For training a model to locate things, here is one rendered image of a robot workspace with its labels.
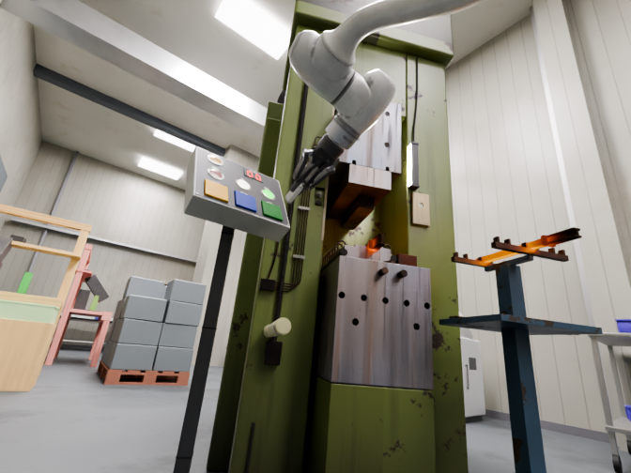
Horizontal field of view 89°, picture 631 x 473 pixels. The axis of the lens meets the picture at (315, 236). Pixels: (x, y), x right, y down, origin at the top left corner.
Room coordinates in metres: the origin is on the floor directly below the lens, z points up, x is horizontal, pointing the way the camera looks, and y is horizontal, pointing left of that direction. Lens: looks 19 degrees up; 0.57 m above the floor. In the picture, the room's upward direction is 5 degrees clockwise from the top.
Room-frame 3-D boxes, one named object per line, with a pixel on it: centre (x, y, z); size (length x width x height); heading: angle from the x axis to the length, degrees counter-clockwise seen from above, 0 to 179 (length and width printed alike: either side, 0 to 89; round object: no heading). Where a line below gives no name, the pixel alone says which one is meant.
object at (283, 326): (1.10, 0.10, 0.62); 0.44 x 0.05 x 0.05; 10
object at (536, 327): (1.16, -0.74, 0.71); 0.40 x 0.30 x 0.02; 104
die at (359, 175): (1.46, -0.18, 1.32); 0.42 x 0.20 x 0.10; 10
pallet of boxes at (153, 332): (4.66, 2.14, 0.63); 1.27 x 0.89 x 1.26; 35
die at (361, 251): (1.46, -0.18, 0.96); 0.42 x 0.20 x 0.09; 10
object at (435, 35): (1.63, -0.20, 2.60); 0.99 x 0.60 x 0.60; 100
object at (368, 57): (1.61, -0.20, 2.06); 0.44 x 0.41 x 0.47; 10
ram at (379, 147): (1.47, -0.22, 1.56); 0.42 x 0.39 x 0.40; 10
